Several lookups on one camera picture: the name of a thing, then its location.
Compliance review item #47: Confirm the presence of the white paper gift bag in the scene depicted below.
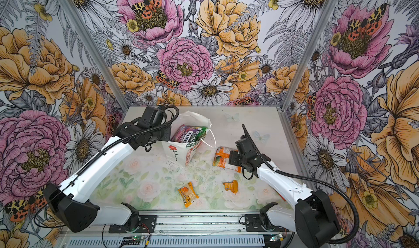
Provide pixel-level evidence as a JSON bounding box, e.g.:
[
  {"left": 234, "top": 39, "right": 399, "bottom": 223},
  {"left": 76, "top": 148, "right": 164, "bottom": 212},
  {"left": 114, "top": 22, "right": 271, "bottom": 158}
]
[{"left": 161, "top": 111, "right": 215, "bottom": 168}]

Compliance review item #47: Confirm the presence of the aluminium front rail frame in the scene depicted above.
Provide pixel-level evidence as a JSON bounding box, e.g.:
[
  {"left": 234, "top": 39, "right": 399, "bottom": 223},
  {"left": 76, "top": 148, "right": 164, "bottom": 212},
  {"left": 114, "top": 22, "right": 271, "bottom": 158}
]
[{"left": 55, "top": 210, "right": 341, "bottom": 237}]

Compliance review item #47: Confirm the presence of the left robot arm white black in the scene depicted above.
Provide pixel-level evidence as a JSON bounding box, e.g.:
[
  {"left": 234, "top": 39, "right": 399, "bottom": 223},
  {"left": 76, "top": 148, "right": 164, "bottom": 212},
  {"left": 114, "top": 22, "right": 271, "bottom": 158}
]
[{"left": 44, "top": 105, "right": 180, "bottom": 233}]

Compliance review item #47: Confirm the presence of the orange Fox's fruits candy bag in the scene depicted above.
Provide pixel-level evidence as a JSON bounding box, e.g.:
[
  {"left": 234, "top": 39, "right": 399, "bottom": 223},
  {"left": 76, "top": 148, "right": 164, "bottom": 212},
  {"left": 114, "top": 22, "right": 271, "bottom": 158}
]
[{"left": 213, "top": 146, "right": 242, "bottom": 173}]

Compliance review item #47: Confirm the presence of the white slotted cable duct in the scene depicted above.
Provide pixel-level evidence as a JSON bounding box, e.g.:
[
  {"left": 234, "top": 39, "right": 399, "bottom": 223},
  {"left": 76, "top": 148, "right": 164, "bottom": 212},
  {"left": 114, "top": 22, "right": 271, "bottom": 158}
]
[{"left": 59, "top": 235, "right": 265, "bottom": 248}]

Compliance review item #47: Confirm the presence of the purple Fox's berries candy bag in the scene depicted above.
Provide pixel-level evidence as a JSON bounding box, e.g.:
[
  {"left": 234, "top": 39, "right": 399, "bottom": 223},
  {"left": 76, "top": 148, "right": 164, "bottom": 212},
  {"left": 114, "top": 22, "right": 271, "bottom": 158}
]
[{"left": 171, "top": 124, "right": 202, "bottom": 143}]

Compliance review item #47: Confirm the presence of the green circuit board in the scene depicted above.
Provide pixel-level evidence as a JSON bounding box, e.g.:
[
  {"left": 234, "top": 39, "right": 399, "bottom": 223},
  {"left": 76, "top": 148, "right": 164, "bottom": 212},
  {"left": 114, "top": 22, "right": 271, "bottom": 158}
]
[{"left": 270, "top": 234, "right": 284, "bottom": 242}]

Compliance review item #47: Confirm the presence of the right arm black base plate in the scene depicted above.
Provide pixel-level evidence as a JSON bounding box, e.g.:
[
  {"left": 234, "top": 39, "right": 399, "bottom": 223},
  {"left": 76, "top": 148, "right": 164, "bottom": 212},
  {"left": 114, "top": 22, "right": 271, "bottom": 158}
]
[{"left": 240, "top": 214, "right": 286, "bottom": 232}]

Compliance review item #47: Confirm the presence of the black corrugated cable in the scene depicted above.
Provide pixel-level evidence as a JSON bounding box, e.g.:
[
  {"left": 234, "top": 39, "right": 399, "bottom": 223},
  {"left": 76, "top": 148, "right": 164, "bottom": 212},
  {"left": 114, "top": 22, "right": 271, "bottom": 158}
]
[
  {"left": 241, "top": 124, "right": 360, "bottom": 245},
  {"left": 32, "top": 104, "right": 180, "bottom": 229}
]

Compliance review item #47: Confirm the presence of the small orange yellow snack packet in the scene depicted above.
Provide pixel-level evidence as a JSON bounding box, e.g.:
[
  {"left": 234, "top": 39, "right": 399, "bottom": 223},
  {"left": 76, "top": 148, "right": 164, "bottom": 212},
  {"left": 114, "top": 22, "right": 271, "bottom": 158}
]
[{"left": 178, "top": 182, "right": 199, "bottom": 208}]

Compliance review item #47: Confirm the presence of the green Fox's lemon candy bag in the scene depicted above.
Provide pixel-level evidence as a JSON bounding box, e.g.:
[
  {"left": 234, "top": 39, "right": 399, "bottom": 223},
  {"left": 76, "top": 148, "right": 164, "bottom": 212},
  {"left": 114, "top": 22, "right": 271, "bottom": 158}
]
[{"left": 192, "top": 127, "right": 208, "bottom": 142}]

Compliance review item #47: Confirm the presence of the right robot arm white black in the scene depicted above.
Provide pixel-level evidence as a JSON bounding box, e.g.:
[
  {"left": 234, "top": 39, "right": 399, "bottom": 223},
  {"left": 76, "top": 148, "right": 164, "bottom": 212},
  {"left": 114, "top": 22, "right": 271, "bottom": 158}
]
[{"left": 229, "top": 135, "right": 340, "bottom": 248}]

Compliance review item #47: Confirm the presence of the small orange candy packet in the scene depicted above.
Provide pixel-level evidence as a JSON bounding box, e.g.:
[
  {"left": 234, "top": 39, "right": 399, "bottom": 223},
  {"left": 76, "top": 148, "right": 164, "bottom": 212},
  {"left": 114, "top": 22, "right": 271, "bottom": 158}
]
[{"left": 223, "top": 180, "right": 239, "bottom": 194}]

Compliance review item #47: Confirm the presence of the right black corrugated cable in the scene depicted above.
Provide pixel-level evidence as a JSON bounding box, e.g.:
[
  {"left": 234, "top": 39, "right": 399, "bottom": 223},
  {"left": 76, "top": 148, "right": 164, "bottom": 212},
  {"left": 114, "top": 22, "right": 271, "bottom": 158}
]
[{"left": 241, "top": 124, "right": 360, "bottom": 245}]

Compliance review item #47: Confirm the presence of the floral table mat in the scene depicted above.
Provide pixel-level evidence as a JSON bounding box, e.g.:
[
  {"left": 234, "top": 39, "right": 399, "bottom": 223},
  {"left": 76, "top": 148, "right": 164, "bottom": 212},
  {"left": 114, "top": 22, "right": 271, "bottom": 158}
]
[{"left": 91, "top": 147, "right": 291, "bottom": 211}]

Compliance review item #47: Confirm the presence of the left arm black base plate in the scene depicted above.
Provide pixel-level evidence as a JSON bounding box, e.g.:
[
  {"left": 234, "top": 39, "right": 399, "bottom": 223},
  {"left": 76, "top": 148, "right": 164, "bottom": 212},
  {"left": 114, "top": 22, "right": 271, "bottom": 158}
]
[{"left": 108, "top": 215, "right": 157, "bottom": 234}]

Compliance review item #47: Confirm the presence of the left black corrugated cable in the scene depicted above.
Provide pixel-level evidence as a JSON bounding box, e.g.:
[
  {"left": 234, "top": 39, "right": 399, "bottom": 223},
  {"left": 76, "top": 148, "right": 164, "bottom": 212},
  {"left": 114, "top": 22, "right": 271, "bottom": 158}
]
[{"left": 32, "top": 104, "right": 180, "bottom": 229}]

